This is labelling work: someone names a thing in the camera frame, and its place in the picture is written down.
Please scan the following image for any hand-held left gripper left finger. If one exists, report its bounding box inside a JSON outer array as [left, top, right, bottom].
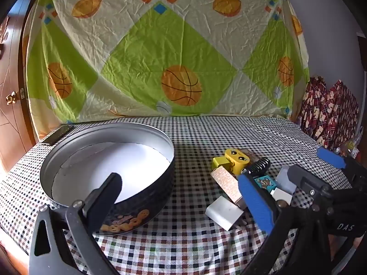
[[29, 173, 124, 275]]

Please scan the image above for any black smartphone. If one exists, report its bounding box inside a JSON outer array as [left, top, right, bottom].
[[40, 124, 75, 146]]

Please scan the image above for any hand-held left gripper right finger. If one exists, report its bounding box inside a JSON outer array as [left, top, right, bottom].
[[238, 173, 330, 275]]

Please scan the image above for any small plain white box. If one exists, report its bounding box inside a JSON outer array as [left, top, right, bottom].
[[270, 187, 293, 206]]

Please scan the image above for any green basketball print bedsheet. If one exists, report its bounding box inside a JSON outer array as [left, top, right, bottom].
[[25, 0, 311, 142]]

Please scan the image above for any brown and beige rectangular block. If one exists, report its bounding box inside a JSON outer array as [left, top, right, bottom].
[[211, 168, 247, 210]]

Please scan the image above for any yellow toy block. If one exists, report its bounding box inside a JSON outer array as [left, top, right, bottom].
[[211, 156, 230, 171]]

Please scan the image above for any yellow face toy head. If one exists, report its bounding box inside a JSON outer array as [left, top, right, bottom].
[[224, 148, 250, 175]]

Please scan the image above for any white charger plug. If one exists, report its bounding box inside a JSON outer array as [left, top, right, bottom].
[[205, 195, 247, 231]]

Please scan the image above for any teal bear toy block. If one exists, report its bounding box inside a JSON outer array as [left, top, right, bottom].
[[255, 175, 276, 192]]

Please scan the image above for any red patterned cloth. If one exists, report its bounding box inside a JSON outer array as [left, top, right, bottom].
[[297, 76, 360, 152]]

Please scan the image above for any white box with red label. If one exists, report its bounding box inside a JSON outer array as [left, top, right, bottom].
[[276, 165, 298, 194]]

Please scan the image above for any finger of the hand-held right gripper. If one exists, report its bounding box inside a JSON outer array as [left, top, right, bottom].
[[287, 165, 334, 204], [317, 147, 367, 190]]

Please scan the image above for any round dark cookie tin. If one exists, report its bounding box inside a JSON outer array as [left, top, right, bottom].
[[39, 122, 176, 235]]

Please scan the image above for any brass door handle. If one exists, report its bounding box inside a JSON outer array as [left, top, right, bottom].
[[6, 91, 25, 105]]

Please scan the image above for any checkered tablecloth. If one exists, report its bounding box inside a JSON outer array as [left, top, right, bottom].
[[0, 115, 362, 275]]

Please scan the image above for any brown wooden door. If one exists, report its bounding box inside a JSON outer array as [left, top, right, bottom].
[[0, 0, 48, 175]]

